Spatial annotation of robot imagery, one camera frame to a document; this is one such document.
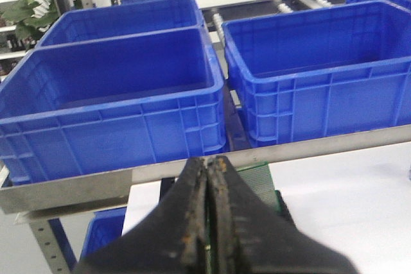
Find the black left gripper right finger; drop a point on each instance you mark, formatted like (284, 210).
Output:
(284, 249)

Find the far left blue crate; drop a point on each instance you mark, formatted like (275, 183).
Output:
(128, 17)

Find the green perforated circuit board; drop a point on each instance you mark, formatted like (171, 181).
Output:
(261, 187)

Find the perforated steel table leg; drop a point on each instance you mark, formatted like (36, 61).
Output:
(52, 241)

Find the steel table edge rail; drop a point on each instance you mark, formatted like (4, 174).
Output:
(108, 190)

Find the green potted plant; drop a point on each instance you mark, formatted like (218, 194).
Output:
(32, 18)

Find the centre blue plastic crate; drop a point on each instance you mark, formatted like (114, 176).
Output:
(323, 72)

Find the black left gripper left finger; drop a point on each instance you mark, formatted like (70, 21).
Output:
(171, 239)

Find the roller conveyor track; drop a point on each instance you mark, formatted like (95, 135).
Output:
(215, 16)

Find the low blue crate under table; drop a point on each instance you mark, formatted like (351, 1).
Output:
(104, 228)

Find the left blue plastic crate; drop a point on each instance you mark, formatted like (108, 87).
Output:
(108, 104)

